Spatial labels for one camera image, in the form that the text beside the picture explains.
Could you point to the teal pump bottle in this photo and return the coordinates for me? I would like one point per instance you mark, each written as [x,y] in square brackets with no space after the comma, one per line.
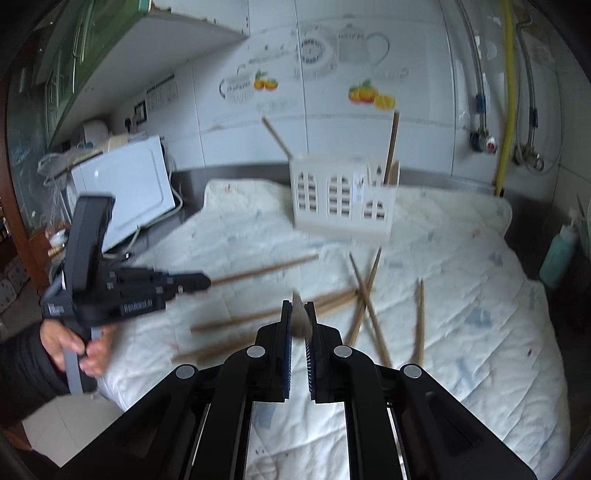
[556,258]

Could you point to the quilted printed blanket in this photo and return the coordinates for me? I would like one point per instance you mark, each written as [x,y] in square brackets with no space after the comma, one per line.
[461,277]

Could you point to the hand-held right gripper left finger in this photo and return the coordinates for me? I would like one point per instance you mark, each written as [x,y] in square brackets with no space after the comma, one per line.
[286,355]

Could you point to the long brown wooden chopstick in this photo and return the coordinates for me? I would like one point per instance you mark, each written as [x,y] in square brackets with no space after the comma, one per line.
[276,136]
[300,318]
[268,269]
[393,138]

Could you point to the white plastic utensil holder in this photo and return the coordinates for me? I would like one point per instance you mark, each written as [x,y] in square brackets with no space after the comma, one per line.
[341,221]

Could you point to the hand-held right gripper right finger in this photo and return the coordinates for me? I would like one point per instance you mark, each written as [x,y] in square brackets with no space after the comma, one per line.
[311,360]

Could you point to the green wall cabinet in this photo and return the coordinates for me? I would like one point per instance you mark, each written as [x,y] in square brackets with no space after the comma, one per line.
[92,46]

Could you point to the metal water valve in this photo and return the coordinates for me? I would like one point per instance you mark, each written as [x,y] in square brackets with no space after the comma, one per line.
[528,157]
[482,141]

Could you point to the yellow gas pipe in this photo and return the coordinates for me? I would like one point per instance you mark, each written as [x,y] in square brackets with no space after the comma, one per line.
[508,92]

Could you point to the bunch of wooden chopsticks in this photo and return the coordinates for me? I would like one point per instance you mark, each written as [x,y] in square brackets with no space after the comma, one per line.
[365,288]

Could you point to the white appliance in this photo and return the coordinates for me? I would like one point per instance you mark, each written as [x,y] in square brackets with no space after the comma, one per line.
[96,131]

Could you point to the white microwave oven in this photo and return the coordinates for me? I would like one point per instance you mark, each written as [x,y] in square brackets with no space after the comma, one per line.
[129,194]

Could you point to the person's left forearm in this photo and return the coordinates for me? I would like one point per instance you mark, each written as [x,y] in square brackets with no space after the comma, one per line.
[23,374]

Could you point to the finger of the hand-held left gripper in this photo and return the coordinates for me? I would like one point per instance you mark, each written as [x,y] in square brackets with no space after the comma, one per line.
[187,281]

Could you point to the person's left hand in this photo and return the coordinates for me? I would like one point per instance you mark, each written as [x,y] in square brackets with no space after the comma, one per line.
[57,339]

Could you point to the kitchenware tile decal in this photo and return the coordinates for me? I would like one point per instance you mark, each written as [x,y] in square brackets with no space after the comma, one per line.
[355,46]

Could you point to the wall notice sheet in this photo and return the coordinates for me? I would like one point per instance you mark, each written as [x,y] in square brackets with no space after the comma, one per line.
[161,93]

